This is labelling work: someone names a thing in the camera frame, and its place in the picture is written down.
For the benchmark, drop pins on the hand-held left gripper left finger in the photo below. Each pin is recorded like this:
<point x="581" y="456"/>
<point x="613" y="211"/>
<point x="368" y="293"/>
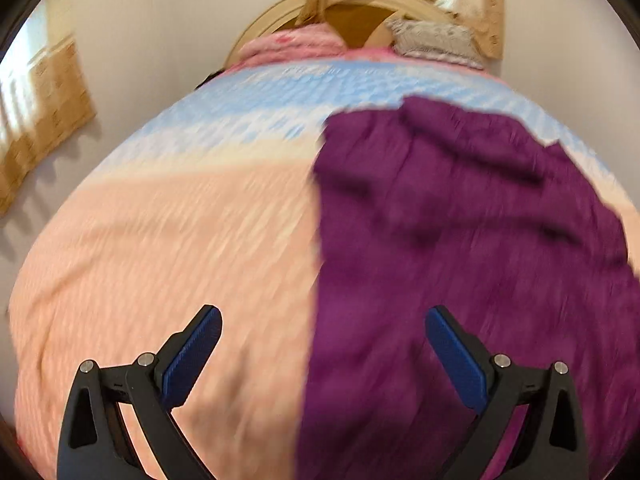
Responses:
<point x="192" y="350"/>

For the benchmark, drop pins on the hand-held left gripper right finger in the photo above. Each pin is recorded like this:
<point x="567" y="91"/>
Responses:
<point x="457" y="355"/>

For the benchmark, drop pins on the purple hooded puffer jacket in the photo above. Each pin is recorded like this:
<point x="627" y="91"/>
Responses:
<point x="450" y="235"/>

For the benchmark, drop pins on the polka dot bedspread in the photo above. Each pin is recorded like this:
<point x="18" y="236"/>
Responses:
<point x="150" y="260"/>

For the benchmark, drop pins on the dark bag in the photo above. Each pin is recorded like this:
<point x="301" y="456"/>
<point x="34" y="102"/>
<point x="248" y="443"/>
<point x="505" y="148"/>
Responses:
<point x="210" y="78"/>

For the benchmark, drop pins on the wide yellow lace curtain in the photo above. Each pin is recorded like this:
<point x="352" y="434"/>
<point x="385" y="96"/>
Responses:
<point x="45" y="110"/>

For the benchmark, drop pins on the striped patterned pillow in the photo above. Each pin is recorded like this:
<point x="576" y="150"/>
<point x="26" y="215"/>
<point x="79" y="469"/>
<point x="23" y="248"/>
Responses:
<point x="435" y="40"/>

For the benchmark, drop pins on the pink folded blanket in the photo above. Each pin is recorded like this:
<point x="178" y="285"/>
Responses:
<point x="295" y="42"/>

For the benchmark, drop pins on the cream wooden headboard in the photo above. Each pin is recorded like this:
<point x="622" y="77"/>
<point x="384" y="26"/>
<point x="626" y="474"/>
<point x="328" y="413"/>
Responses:
<point x="350" y="25"/>

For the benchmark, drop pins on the narrow yellow lace curtain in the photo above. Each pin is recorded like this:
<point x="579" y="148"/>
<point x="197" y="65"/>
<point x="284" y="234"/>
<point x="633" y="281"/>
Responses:
<point x="475" y="5"/>

